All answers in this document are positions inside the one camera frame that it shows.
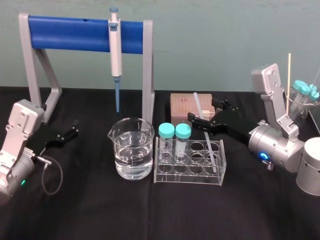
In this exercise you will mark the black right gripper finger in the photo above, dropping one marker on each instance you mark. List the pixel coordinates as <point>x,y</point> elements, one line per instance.
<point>200,123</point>
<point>226,106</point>

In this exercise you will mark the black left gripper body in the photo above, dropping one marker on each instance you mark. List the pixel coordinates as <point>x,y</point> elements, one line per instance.
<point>43,137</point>

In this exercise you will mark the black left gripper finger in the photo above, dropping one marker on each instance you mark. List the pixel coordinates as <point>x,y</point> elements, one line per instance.
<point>72,128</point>
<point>71,136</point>

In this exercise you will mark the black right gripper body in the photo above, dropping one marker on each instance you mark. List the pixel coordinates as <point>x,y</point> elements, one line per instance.
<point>231,125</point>

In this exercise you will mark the clear glass stirring rod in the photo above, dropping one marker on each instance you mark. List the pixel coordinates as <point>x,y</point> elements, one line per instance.
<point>211,153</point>

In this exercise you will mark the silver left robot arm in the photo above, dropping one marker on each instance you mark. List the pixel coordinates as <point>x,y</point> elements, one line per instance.
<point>17,130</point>

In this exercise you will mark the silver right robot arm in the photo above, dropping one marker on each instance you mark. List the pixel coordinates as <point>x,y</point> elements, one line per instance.
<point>275,147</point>

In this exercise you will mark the clear tube with teal cap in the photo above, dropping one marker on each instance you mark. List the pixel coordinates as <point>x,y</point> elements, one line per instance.
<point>166,130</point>
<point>314,94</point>
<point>305,90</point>
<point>183,130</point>
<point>298,84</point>

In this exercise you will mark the pink pipette tip box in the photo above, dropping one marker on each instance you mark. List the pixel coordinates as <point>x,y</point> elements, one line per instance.
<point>182,105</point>

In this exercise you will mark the clear acrylic tube rack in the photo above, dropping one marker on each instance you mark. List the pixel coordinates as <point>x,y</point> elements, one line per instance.
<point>190,172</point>

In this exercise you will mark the small silver spring plug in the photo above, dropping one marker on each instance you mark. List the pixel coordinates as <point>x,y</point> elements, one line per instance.
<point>268,166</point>

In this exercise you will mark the glass beaker with water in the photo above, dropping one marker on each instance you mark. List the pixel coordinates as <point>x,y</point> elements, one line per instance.
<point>133,155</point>

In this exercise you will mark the glass beaker holding tubes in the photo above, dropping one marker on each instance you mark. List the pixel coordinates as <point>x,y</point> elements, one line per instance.
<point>298,107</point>

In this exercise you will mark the thin wooden stick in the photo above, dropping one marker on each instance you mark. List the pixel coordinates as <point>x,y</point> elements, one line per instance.
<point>289,75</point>

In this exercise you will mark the black table cloth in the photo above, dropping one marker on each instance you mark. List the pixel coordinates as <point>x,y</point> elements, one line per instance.
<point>100,212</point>

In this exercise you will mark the black flat board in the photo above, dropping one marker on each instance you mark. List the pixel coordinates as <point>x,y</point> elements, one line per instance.
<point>315,120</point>

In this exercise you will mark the white pipette with blue tip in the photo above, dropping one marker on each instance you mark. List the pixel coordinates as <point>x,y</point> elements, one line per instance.
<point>115,55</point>

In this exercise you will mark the grey stand with blue bar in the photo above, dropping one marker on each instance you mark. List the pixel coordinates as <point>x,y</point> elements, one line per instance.
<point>75,33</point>

